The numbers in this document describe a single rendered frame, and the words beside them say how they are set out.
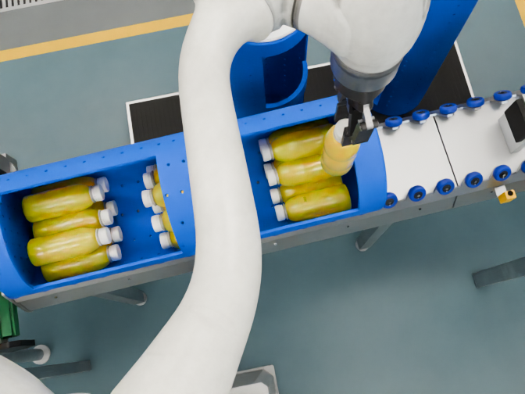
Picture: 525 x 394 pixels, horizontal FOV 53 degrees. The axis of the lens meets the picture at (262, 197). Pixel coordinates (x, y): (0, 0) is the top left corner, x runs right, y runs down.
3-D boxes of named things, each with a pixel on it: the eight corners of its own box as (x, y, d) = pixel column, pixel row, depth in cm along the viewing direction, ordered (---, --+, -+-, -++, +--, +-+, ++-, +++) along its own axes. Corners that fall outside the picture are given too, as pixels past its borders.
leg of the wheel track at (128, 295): (148, 303, 226) (98, 291, 166) (134, 306, 226) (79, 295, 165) (145, 290, 228) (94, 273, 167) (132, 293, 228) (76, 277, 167)
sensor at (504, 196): (509, 202, 140) (517, 197, 135) (499, 204, 140) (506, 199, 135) (500, 174, 142) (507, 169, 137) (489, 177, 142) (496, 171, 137)
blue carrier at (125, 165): (373, 219, 136) (398, 195, 108) (39, 299, 134) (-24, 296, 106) (344, 116, 142) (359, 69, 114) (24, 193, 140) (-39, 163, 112)
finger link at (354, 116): (372, 84, 75) (375, 91, 75) (366, 127, 85) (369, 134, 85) (345, 90, 75) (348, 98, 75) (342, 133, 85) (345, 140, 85)
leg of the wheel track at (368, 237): (370, 249, 228) (401, 217, 167) (357, 252, 228) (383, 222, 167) (366, 236, 229) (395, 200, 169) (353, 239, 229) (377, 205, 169)
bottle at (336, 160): (321, 177, 108) (327, 150, 92) (319, 147, 110) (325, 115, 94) (354, 176, 108) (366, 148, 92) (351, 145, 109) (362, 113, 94)
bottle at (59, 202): (17, 205, 120) (88, 188, 120) (25, 191, 125) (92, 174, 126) (30, 228, 123) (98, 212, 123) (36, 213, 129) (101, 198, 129)
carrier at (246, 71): (230, 146, 227) (295, 160, 224) (197, 34, 142) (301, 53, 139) (246, 87, 234) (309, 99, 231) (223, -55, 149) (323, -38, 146)
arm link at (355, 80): (394, 0, 65) (386, 26, 71) (323, 17, 65) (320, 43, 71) (417, 64, 63) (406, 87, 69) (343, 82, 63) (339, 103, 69)
